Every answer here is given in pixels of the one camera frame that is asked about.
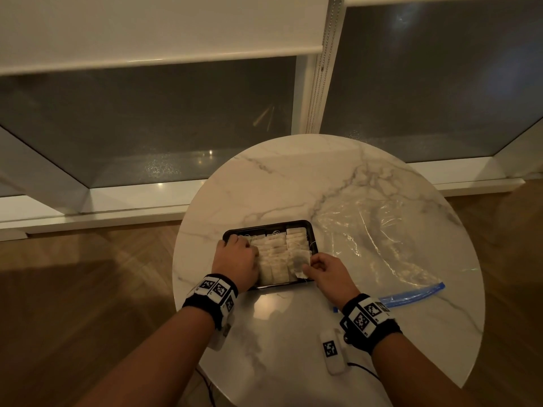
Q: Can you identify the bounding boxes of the person's left forearm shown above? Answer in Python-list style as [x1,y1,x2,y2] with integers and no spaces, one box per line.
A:
[74,307,217,407]

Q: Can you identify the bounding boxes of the black wristband with marker tags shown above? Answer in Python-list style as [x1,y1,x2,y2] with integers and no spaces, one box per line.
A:
[339,293,403,356]
[182,274,239,331]

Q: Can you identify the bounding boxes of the black plastic tray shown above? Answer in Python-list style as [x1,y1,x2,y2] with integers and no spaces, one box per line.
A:
[222,220,319,291]

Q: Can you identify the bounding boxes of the thin black cable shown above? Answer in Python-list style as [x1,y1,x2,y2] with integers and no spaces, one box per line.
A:
[347,361,383,381]
[195,365,218,407]

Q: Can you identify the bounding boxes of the clear zip bag blue seal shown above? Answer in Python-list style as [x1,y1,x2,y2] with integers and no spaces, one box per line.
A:
[312,198,446,312]

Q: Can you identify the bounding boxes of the single tea bag with string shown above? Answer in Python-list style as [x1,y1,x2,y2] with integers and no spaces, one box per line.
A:
[288,249,313,280]

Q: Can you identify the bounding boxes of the person's left hand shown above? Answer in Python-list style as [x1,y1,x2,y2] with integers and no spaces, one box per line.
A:
[211,234,260,293]

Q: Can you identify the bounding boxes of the rows of white tea bags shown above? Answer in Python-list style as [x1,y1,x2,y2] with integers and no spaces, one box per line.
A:
[248,227,308,286]

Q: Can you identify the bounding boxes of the person's right forearm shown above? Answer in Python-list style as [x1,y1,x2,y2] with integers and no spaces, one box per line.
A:
[371,332,488,407]

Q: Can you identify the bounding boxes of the metal bead chain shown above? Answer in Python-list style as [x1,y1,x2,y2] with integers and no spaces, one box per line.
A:
[306,0,343,134]

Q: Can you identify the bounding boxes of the white wrist camera with marker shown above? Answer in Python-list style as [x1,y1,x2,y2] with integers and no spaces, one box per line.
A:
[320,329,350,376]
[209,323,235,351]

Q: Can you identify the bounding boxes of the person's right hand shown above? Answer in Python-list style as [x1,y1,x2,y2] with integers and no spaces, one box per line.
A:
[302,253,361,311]

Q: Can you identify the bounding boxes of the white window frame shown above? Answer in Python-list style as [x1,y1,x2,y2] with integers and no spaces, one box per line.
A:
[0,0,543,242]

